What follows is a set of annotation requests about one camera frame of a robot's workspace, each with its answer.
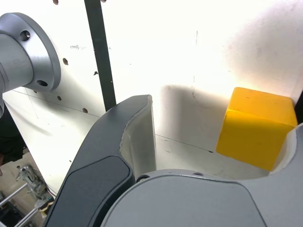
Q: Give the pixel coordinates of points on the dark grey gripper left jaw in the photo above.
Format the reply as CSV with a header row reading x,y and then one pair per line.
x,y
101,146

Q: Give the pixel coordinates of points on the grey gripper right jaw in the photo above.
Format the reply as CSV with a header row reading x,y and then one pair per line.
x,y
189,203

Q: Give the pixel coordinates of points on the yellow cube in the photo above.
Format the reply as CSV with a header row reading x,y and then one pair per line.
x,y
253,132

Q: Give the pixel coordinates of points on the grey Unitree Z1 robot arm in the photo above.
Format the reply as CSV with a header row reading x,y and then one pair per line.
x,y
26,54

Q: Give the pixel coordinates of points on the grey metal clamp stand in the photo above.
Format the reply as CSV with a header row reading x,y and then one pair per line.
x,y
32,182

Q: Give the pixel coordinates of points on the yellow and black tool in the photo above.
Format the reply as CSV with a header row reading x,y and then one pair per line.
x,y
45,206

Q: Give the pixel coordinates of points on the black tape strip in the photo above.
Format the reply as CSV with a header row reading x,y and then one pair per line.
x,y
101,59

